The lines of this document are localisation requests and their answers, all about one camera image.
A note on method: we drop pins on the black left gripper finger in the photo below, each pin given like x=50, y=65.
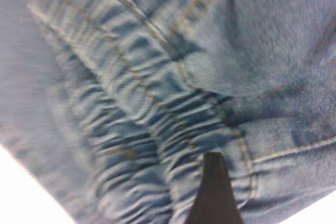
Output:
x=214, y=197

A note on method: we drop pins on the blue denim jeans basketball print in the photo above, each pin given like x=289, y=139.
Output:
x=131, y=90

